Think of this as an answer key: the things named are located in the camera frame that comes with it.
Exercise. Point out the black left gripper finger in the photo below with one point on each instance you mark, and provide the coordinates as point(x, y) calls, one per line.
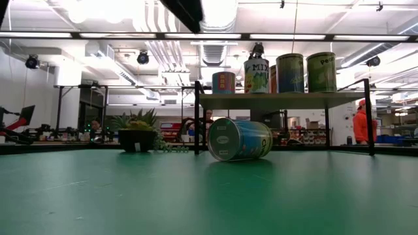
point(189, 13)

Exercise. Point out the multicoloured food can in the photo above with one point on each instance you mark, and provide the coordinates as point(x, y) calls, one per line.
point(223, 83)

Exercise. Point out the white mix fruit can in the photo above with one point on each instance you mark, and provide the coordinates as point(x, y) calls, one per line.
point(256, 76)

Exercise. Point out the peas can green blue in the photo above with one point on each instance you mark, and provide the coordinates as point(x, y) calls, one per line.
point(290, 74)

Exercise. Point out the teal can with lettering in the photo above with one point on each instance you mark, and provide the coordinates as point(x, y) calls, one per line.
point(241, 140)

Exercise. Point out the green pears can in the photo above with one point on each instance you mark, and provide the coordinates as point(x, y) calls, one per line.
point(321, 73)

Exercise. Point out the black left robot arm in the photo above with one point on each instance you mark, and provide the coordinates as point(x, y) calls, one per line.
point(2, 6)

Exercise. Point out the shelf with black legs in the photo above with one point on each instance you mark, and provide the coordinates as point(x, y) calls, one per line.
point(277, 101)

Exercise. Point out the person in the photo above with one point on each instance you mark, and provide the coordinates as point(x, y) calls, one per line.
point(209, 115)
point(95, 124)
point(359, 125)

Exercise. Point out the red storage bins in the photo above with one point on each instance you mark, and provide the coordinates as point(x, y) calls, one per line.
point(170, 129)

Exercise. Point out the succulent plant in black pot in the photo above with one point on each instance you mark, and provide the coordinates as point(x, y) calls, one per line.
point(137, 140)

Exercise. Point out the cardboard box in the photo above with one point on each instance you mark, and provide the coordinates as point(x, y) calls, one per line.
point(313, 124)

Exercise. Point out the black background monitor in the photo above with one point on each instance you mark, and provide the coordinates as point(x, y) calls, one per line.
point(26, 115)

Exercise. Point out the red background robot part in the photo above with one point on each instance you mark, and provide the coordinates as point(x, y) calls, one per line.
point(14, 124)

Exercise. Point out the overhead black frame bar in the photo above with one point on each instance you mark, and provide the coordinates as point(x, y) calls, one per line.
point(158, 36)

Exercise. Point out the black ceiling-mounted camera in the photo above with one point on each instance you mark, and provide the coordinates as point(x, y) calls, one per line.
point(142, 57)
point(32, 62)
point(373, 61)

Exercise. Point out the black overhead rig camera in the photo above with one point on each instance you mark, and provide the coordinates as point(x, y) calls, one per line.
point(258, 49)

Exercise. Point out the black background workstation frame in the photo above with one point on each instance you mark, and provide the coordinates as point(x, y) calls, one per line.
point(59, 107)

